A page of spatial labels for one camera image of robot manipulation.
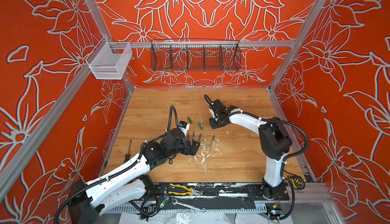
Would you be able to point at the yellow tape measure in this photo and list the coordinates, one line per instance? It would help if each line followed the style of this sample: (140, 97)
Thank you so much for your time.
(297, 182)

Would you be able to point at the silver wrench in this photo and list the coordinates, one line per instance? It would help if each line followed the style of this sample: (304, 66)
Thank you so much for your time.
(177, 202)

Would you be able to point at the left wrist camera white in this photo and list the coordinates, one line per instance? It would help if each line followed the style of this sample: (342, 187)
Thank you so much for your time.
(184, 127)

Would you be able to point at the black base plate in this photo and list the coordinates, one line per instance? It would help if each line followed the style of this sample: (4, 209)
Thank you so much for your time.
(249, 190)

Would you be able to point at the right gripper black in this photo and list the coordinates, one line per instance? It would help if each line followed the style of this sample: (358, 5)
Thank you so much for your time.
(215, 124)

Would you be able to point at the black wire basket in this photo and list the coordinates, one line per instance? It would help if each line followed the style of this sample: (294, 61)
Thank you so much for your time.
(185, 54)

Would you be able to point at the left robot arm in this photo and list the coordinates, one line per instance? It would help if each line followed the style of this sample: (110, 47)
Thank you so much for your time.
(87, 201)

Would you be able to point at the yellow handled pliers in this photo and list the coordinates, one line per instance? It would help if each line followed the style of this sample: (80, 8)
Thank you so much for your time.
(182, 190)

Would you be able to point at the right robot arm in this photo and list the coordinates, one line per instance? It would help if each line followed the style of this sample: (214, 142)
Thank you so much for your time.
(274, 140)

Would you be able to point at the white mesh basket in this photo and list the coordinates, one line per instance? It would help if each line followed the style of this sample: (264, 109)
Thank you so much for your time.
(106, 63)

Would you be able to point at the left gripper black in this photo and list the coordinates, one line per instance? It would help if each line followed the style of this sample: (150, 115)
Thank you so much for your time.
(188, 151)

